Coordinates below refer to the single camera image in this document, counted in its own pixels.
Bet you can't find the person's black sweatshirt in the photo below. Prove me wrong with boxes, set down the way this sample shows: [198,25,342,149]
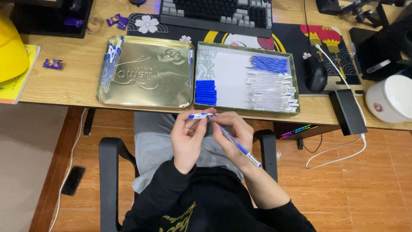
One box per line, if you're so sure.
[120,157,317,232]

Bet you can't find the black grey keyboard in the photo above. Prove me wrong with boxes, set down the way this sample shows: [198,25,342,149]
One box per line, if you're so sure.
[159,0,274,39]

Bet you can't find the white floor cable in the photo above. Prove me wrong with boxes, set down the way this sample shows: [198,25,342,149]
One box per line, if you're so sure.
[48,108,88,232]

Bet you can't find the pile of clear pen barrels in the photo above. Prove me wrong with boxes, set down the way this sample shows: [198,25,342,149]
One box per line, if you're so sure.
[246,72,300,113]

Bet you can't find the small tan clear object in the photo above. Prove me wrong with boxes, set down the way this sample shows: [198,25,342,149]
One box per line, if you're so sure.
[86,17,104,35]

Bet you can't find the black office chair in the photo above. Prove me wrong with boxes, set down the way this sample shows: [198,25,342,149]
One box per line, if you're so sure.
[98,128,279,232]

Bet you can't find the white ceramic jar flower print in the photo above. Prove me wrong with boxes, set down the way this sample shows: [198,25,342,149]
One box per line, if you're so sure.
[365,74,412,124]

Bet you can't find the black monitor stand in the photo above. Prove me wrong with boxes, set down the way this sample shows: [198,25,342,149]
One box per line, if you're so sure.
[349,3,412,82]

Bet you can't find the person's right hand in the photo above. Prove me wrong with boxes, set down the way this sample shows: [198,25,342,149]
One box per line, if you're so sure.
[211,111,259,172]

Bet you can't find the thin black cable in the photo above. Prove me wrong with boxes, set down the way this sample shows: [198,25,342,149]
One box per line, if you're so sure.
[297,133,323,154]

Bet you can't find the bunch of assembled blue pens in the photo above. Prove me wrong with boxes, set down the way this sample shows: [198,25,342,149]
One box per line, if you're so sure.
[101,37,125,93]

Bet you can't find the single assembled blue white pen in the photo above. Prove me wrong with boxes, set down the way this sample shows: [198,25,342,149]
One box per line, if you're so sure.
[188,48,194,89]

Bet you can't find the person's grey trousers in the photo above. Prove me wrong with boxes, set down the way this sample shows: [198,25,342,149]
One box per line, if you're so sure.
[132,111,245,194]

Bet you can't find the gold metal tin tray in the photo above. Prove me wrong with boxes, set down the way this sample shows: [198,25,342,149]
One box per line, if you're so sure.
[95,35,195,109]

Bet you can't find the stack of blue pen grips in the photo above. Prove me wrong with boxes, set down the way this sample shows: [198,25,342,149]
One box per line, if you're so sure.
[195,79,218,106]

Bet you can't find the grey marker pen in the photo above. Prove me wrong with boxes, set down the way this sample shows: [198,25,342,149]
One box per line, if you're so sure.
[366,59,391,74]

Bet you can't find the yellow hard hat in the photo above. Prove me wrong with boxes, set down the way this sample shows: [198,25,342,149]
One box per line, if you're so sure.
[0,14,30,84]

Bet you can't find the black mouse cable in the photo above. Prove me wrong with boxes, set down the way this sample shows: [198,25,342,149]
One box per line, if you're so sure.
[302,0,312,56]

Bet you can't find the white charging cable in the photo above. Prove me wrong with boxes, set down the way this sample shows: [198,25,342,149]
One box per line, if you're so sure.
[305,43,368,170]

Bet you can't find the black desk leg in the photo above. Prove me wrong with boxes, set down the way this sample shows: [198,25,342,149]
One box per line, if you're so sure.
[83,108,96,136]

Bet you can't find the person's left hand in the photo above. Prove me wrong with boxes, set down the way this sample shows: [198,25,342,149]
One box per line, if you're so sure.
[170,108,217,175]

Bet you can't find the black phone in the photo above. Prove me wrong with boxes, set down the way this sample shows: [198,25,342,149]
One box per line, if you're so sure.
[61,166,87,196]

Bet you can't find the clear pen barrel blue refill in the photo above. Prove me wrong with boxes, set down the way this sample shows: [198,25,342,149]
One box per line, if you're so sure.
[208,115,262,168]

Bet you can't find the black power bank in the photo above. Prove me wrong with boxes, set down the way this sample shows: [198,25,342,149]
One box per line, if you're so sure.
[328,88,368,136]

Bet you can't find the black patterned desk mat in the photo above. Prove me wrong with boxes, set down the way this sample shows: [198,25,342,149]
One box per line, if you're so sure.
[126,12,363,96]

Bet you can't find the green cardboard box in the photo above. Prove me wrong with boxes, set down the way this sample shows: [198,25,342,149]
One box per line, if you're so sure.
[193,41,301,117]

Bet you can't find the black computer mouse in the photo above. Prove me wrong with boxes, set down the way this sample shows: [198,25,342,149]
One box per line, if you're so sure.
[303,56,328,93]

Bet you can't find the black box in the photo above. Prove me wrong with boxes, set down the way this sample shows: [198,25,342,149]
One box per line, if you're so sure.
[9,0,94,39]

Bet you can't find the pile of blue pen refills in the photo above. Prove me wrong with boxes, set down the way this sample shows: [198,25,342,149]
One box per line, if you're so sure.
[246,55,289,75]

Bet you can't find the yellow book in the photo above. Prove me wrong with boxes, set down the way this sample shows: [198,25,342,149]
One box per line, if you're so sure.
[0,44,42,105]

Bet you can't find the white blue pen top piece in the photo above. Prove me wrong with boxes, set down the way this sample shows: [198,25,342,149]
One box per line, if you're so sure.
[188,112,220,120]

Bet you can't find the pile of small clear parts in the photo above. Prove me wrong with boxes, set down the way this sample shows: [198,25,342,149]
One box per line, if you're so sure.
[196,50,217,81]

